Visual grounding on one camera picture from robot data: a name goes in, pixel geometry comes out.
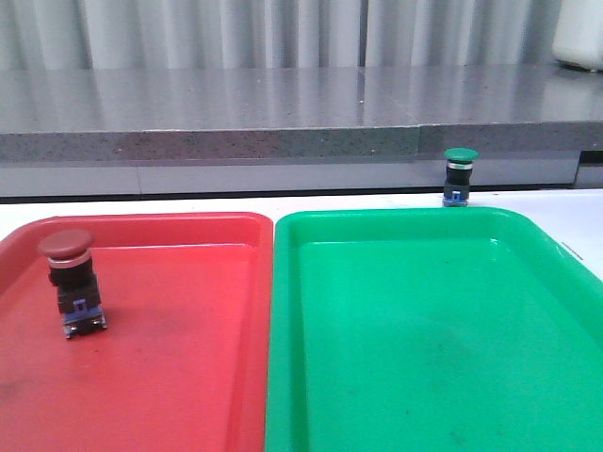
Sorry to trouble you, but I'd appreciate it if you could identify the white curtain backdrop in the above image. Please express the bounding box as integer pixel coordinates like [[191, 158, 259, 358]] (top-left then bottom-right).
[[1, 1, 561, 70]]

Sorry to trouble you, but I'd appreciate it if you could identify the white container on counter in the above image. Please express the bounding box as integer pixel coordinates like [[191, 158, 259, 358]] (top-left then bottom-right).
[[552, 0, 602, 72]]

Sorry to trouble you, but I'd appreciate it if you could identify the grey stone counter slab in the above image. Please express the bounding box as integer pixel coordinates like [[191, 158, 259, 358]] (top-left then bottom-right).
[[1, 65, 602, 163]]

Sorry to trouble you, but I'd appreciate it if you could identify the green mushroom push button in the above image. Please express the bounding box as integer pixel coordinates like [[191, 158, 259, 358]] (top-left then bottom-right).
[[443, 147, 480, 207]]

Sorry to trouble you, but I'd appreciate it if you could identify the red plastic tray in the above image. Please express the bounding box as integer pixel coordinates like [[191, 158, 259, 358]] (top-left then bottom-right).
[[1, 213, 273, 451]]

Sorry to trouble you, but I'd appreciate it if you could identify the red mushroom push button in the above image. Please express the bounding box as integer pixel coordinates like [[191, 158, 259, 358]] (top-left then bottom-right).
[[38, 229, 107, 339]]

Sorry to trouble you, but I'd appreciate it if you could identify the green plastic tray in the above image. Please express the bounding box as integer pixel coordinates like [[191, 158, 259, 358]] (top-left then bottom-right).
[[266, 207, 602, 451]]

